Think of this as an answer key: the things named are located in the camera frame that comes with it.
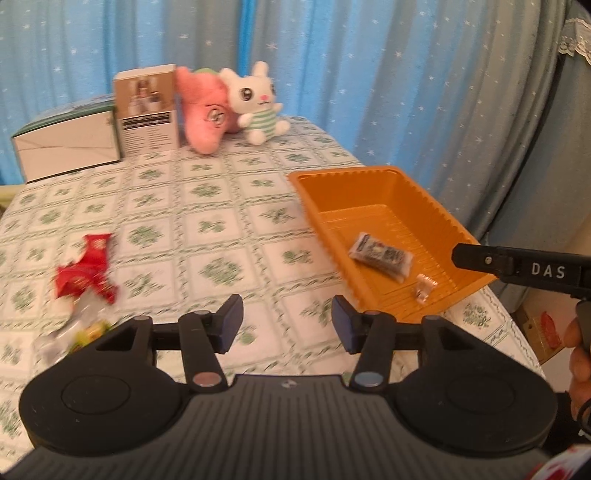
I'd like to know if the grey lace-trimmed curtain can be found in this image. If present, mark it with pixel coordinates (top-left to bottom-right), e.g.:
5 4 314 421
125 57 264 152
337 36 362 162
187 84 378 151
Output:
484 0 591 259

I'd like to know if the yellow green candy packet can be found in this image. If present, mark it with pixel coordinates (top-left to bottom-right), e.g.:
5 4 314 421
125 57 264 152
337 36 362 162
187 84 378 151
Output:
68 321 112 353

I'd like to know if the small brown clear-wrapped candy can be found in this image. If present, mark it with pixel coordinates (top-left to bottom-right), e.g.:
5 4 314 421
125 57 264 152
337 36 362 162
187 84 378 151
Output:
415 274 439 304

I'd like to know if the red candy packet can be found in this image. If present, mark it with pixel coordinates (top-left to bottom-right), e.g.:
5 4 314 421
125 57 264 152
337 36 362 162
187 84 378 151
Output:
79 233 112 272

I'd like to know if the orange plastic tray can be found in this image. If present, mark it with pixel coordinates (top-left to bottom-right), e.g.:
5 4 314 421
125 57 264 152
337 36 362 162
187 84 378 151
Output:
288 166 494 323

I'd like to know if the pink starfish plush toy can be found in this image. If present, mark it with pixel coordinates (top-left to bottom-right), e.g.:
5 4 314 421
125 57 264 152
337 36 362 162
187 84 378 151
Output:
175 66 240 155

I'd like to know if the white bunny plush toy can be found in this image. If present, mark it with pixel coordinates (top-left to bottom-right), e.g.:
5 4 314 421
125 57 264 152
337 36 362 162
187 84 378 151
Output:
218 61 290 146

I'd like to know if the person's right hand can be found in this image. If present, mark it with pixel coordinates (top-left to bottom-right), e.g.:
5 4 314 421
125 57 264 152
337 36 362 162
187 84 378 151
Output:
563 319 591 420

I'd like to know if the dark seaweed snack packet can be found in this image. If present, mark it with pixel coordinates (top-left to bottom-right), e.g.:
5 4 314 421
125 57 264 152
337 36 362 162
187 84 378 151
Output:
349 232 414 282

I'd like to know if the white clear snack wrapper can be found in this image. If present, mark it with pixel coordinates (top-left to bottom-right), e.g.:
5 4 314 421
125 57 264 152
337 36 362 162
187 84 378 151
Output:
34 290 109 363

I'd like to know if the brown white product box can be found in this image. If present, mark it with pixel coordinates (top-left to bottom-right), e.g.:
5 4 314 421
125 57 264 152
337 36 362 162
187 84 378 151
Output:
113 64 179 157

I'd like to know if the blue star curtain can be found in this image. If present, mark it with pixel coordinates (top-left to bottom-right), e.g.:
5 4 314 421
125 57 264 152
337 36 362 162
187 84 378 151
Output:
1 1 574 239

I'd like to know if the red snack packet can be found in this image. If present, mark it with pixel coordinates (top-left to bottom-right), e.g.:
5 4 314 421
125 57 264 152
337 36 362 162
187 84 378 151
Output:
54 262 118 304

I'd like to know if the white flat cardboard box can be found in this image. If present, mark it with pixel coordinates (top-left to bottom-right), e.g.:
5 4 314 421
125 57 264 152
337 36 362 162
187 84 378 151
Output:
11 94 121 183

